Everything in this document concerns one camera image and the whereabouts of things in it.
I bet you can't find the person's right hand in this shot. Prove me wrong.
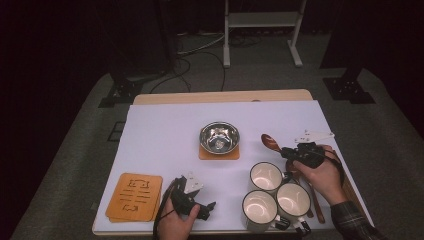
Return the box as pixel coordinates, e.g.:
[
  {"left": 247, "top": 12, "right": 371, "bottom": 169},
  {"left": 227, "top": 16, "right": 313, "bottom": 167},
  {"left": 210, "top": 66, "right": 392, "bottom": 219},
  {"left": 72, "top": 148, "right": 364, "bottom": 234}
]
[{"left": 292, "top": 144, "right": 349, "bottom": 206}]

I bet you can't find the black stand base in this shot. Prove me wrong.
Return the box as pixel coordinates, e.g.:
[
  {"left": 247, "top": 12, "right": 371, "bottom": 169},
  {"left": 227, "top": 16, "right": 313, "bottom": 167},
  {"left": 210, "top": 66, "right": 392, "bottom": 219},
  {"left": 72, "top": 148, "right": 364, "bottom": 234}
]
[
  {"left": 319, "top": 0, "right": 377, "bottom": 105},
  {"left": 98, "top": 71, "right": 144, "bottom": 108}
]

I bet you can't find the white floor cable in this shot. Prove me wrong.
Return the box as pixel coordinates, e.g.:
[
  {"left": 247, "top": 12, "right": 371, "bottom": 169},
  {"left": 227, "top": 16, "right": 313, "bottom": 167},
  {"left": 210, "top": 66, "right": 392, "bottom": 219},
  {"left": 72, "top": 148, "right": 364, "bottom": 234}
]
[{"left": 176, "top": 31, "right": 228, "bottom": 56}]

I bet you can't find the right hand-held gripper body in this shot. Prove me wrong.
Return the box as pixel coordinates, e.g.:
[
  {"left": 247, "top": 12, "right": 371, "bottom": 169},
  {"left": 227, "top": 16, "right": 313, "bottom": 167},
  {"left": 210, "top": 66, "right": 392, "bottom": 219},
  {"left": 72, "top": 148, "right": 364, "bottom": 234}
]
[{"left": 291, "top": 129, "right": 335, "bottom": 168}]

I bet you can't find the hand-held gripper black cable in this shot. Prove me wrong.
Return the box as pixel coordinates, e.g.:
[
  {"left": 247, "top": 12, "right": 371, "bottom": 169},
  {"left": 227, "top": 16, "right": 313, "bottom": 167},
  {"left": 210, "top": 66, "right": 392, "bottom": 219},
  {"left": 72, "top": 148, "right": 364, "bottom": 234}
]
[
  {"left": 321, "top": 149, "right": 346, "bottom": 188},
  {"left": 152, "top": 179, "right": 178, "bottom": 239}
]

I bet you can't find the left hand-held gripper black cable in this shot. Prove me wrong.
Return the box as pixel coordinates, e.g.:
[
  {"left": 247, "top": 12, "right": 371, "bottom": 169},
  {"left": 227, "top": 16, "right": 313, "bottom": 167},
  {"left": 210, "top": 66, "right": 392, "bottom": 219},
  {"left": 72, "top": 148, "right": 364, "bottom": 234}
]
[{"left": 152, "top": 179, "right": 178, "bottom": 239}]

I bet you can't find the black floor cable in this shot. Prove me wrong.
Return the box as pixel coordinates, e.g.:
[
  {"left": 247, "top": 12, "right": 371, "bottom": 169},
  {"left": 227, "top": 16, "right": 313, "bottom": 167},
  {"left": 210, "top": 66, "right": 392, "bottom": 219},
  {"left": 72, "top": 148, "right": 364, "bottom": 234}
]
[
  {"left": 149, "top": 57, "right": 193, "bottom": 94},
  {"left": 196, "top": 51, "right": 228, "bottom": 93}
]

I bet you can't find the shiny steel bowl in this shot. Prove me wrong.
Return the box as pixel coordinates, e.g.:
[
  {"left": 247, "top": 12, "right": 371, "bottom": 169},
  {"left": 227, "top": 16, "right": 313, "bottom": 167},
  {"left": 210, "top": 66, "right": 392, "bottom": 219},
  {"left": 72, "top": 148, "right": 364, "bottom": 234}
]
[{"left": 199, "top": 121, "right": 241, "bottom": 156}]

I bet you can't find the person's left hand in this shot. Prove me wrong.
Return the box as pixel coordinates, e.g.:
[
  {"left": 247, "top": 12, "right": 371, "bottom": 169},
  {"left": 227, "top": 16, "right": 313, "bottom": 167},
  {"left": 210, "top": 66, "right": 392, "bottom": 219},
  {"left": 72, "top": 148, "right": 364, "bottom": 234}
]
[{"left": 155, "top": 199, "right": 201, "bottom": 240}]

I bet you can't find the white metal stand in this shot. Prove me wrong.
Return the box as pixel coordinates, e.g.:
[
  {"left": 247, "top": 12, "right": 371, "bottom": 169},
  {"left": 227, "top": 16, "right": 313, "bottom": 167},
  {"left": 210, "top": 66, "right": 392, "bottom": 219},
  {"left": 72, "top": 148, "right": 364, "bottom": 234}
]
[{"left": 222, "top": 0, "right": 308, "bottom": 69}]

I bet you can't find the wooden coaster with cut-outs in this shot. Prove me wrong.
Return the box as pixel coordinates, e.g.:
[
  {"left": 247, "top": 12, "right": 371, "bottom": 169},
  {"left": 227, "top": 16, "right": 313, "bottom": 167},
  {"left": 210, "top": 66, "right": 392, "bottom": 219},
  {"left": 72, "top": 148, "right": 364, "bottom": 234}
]
[
  {"left": 105, "top": 172, "right": 164, "bottom": 221},
  {"left": 108, "top": 215, "right": 159, "bottom": 224},
  {"left": 198, "top": 143, "right": 241, "bottom": 161}
]

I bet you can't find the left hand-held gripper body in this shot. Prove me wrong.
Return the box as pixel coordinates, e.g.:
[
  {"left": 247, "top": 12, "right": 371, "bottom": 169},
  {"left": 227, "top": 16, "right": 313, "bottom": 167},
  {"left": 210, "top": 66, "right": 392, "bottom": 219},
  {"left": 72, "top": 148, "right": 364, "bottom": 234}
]
[{"left": 170, "top": 171, "right": 208, "bottom": 216}]

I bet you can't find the right hand-held gripper black cable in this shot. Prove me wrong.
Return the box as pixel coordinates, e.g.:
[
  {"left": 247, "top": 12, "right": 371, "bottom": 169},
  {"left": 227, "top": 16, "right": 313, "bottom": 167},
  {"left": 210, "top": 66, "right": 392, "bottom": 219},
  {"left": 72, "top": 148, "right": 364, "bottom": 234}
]
[{"left": 321, "top": 149, "right": 346, "bottom": 188}]

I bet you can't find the white cup with black rim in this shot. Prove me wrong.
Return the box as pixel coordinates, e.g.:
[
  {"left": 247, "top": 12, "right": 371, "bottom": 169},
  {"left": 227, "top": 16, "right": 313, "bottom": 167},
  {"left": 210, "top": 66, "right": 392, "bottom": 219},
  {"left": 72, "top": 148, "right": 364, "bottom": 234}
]
[
  {"left": 249, "top": 161, "right": 294, "bottom": 196},
  {"left": 242, "top": 189, "right": 291, "bottom": 234},
  {"left": 275, "top": 182, "right": 313, "bottom": 238}
]

